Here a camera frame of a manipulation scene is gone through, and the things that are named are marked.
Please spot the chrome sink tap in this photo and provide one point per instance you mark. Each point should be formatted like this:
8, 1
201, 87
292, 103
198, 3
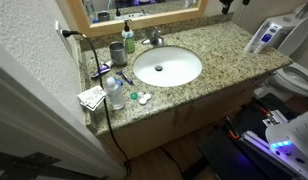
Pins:
156, 40

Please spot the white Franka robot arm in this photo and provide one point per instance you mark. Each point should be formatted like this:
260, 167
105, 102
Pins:
297, 133

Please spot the white blue cream tube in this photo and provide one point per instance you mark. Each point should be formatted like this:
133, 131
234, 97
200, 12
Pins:
257, 36

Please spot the white oval sink basin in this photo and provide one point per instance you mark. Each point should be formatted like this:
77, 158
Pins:
175, 68

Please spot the white toilet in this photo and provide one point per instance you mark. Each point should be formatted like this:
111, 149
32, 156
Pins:
294, 80

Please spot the green soap pump bottle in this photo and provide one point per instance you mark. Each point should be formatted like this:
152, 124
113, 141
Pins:
129, 41

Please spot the grey metal tumbler cup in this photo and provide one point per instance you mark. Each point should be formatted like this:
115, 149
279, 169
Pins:
118, 55

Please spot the black orange clamp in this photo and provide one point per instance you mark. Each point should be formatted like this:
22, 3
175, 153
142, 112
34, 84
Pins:
272, 116
231, 130

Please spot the blue razor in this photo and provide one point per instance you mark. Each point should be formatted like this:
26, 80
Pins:
125, 77

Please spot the green lens case cap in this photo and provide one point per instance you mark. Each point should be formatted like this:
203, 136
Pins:
134, 96

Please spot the purple toothpaste tube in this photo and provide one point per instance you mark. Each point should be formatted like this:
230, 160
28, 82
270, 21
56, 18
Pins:
102, 70

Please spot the clear plastic water bottle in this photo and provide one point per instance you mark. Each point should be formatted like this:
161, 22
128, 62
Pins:
115, 96

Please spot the wooden vanity cabinet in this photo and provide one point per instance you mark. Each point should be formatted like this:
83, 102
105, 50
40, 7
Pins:
154, 130

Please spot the black robot cart platform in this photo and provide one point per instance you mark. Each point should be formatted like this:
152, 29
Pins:
220, 153

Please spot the white door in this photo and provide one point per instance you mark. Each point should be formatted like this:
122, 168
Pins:
27, 126

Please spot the wood framed wall mirror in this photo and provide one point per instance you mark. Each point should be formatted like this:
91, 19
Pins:
144, 23

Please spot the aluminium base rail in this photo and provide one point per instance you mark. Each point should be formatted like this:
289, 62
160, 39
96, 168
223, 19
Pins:
257, 141

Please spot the white wall power outlet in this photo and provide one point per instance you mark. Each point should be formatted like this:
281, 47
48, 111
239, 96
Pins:
62, 39

